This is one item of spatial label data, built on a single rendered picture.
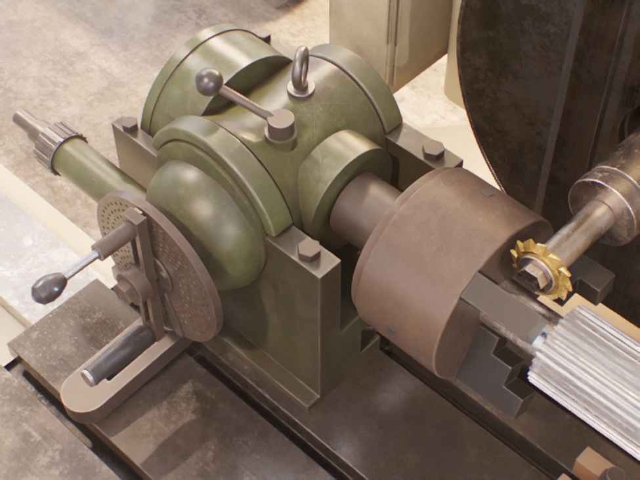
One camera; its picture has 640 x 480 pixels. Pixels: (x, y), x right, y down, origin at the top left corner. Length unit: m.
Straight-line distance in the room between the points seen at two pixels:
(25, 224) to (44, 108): 1.30
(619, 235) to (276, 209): 0.34
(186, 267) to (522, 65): 0.43
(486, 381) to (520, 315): 0.15
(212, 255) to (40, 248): 0.71
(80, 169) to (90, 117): 1.81
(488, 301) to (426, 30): 0.52
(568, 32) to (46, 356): 0.69
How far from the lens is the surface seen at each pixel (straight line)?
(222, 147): 1.20
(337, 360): 1.34
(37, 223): 1.94
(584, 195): 1.19
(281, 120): 1.23
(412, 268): 1.14
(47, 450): 1.37
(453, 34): 1.56
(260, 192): 1.20
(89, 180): 1.34
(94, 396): 1.37
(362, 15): 1.50
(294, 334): 1.31
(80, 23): 3.45
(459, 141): 3.07
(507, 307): 1.11
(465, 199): 1.17
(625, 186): 1.17
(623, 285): 1.42
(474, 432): 1.36
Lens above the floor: 2.16
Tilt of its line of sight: 50 degrees down
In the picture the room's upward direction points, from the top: straight up
